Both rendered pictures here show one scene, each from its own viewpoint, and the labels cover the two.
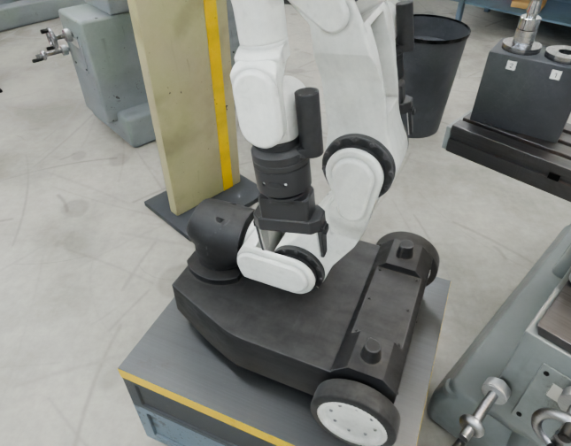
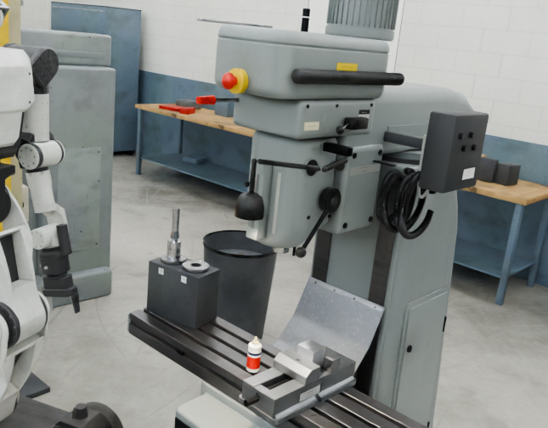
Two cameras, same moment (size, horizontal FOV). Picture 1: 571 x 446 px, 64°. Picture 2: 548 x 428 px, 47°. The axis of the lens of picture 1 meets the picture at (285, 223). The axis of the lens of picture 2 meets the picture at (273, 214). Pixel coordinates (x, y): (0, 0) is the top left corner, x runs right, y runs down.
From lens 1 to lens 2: 126 cm
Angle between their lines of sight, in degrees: 25
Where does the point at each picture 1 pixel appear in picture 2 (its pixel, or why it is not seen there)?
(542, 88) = (178, 288)
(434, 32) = (256, 247)
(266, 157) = not seen: outside the picture
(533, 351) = not seen: outside the picture
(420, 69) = (228, 279)
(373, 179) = not seen: outside the picture
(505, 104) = (163, 299)
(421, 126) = not seen: hidden behind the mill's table
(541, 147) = (182, 331)
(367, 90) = not seen: outside the picture
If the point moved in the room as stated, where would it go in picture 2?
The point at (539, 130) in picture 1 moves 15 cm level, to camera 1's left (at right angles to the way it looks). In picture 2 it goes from (183, 319) to (138, 316)
